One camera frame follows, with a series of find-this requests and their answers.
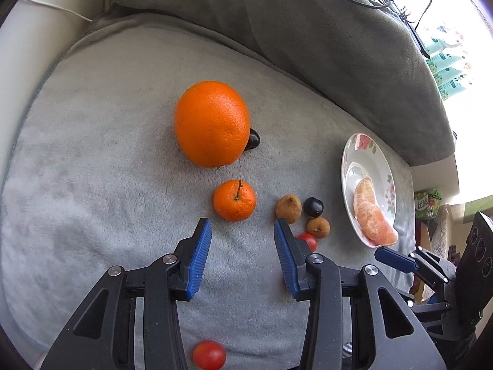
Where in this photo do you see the white cable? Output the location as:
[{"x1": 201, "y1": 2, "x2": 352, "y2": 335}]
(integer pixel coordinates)
[{"x1": 21, "y1": 0, "x2": 93, "y2": 22}]

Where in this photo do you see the row of teal packets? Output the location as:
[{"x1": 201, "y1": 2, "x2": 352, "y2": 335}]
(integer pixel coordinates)
[{"x1": 422, "y1": 27, "x2": 478, "y2": 101}]

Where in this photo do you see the grey plush blanket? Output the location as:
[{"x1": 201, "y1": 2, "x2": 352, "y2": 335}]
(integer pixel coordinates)
[{"x1": 0, "y1": 13, "x2": 418, "y2": 370}]

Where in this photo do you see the peeled grapefruit segment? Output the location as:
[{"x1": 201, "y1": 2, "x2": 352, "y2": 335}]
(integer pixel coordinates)
[{"x1": 353, "y1": 177, "x2": 400, "y2": 246}]

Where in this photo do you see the green snack packet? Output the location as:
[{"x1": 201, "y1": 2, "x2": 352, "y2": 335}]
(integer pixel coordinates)
[{"x1": 414, "y1": 188, "x2": 443, "y2": 220}]

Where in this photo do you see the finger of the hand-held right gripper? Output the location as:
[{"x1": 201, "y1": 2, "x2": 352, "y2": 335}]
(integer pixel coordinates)
[
  {"x1": 401, "y1": 291, "x2": 452, "y2": 319},
  {"x1": 374, "y1": 247, "x2": 459, "y2": 291}
]

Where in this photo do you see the stemmed mandarin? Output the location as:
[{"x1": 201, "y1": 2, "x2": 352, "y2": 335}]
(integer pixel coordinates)
[{"x1": 213, "y1": 179, "x2": 257, "y2": 223}]

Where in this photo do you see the brown longan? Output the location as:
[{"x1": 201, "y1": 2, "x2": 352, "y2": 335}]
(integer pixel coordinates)
[
  {"x1": 306, "y1": 217, "x2": 331, "y2": 238},
  {"x1": 275, "y1": 195, "x2": 303, "y2": 225}
]

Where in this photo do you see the large orange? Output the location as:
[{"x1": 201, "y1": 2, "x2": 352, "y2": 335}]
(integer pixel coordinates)
[{"x1": 174, "y1": 81, "x2": 252, "y2": 169}]

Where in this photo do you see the red cherry tomato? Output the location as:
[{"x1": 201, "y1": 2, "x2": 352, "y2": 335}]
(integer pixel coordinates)
[
  {"x1": 192, "y1": 341, "x2": 227, "y2": 370},
  {"x1": 295, "y1": 232, "x2": 317, "y2": 252}
]

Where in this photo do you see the white floral plate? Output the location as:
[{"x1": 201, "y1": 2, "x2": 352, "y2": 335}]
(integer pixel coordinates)
[{"x1": 341, "y1": 133, "x2": 400, "y2": 248}]

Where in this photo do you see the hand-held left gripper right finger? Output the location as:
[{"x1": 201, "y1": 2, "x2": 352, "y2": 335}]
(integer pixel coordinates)
[{"x1": 273, "y1": 218, "x2": 447, "y2": 370}]

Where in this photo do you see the grey back cushion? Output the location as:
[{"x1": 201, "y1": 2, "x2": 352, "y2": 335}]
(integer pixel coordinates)
[{"x1": 104, "y1": 0, "x2": 457, "y2": 167}]

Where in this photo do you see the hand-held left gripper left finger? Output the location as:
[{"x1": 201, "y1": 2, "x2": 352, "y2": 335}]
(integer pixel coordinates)
[{"x1": 40, "y1": 218, "x2": 213, "y2": 370}]

